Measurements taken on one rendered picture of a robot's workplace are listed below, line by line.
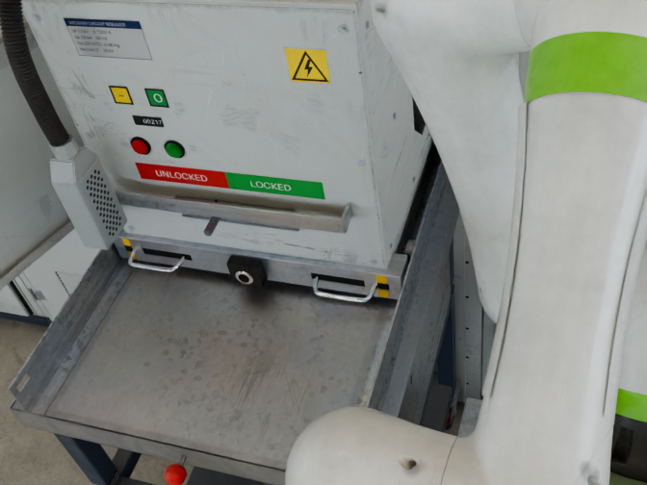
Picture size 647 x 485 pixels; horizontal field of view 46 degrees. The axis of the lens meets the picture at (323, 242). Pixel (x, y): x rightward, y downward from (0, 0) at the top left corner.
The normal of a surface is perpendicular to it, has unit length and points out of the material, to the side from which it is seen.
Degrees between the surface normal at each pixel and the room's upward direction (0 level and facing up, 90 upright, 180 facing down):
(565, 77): 44
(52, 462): 0
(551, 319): 34
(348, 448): 3
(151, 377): 0
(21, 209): 90
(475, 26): 93
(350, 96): 90
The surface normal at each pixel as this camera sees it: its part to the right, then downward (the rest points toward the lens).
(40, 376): 0.95, 0.12
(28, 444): -0.14, -0.69
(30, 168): 0.80, 0.35
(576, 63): -0.60, -0.15
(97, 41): -0.30, 0.72
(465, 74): 0.11, 0.71
